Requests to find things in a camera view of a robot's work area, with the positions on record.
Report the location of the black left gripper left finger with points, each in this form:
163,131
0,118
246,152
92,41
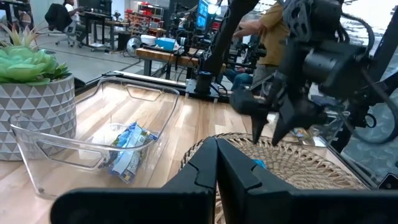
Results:
186,205

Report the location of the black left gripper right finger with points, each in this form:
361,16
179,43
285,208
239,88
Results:
248,205

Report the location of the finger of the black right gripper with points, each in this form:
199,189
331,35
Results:
253,105
298,112

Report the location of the blue red-ended granola bar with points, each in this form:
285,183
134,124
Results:
259,163

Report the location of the light blue white granola bar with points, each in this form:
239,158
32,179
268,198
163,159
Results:
127,165
136,135

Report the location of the person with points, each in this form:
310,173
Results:
73,12
239,79
273,37

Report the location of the round woven wicker basket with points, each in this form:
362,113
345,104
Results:
295,168

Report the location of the wooden workbench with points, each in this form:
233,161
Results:
161,56

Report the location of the blue-lit monitor screen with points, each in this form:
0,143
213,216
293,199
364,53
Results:
202,14

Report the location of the blue box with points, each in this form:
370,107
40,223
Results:
165,43

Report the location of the white container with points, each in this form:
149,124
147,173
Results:
148,40

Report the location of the small grey fan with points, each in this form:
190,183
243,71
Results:
133,46

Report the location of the red parts shelf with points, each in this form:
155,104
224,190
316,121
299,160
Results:
144,18

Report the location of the black office desk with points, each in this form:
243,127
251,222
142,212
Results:
96,17

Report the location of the white triangle-patterned plant pot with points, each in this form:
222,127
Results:
34,105

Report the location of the green succulent plant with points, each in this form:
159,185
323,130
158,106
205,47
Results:
25,65

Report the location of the black office chair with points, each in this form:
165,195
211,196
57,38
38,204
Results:
57,17

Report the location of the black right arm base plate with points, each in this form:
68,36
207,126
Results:
192,90

